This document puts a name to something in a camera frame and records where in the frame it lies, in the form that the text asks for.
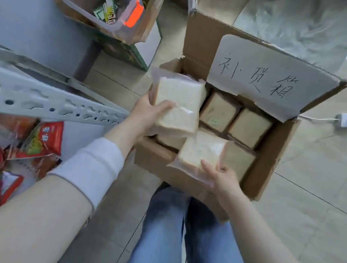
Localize green printed cardboard box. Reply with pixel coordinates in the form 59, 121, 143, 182
47, 0, 167, 73

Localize brown cardboard sheet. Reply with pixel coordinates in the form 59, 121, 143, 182
195, 0, 257, 29

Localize white handwritten paper label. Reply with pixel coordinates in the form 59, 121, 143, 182
202, 32, 346, 130

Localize large clear-wrapped bread packet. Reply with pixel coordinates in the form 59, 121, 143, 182
143, 67, 210, 141

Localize person's right forearm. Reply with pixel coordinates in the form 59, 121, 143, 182
208, 186, 347, 263

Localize brown cardboard box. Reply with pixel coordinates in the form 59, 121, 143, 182
127, 4, 347, 235

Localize white metal shelf rack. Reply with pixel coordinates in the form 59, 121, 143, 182
0, 40, 136, 130

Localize person's left hand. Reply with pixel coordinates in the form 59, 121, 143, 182
125, 90, 178, 143

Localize white power cable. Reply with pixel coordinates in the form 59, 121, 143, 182
298, 112, 340, 124

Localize person's legs in blue jeans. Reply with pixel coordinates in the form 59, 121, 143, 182
120, 178, 268, 263

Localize wrapped bread packet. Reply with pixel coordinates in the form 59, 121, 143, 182
220, 140, 258, 185
198, 89, 243, 136
153, 133, 187, 152
226, 106, 275, 152

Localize green snack packets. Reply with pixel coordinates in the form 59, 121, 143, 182
92, 0, 121, 26

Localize small clear-wrapped bread packet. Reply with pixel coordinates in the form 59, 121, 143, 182
165, 127, 231, 187

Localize person's left forearm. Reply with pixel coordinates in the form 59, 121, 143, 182
0, 105, 140, 263

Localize person's right hand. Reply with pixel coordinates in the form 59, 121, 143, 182
196, 160, 249, 209

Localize silver plastic sheet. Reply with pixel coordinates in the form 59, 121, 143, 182
229, 0, 347, 76

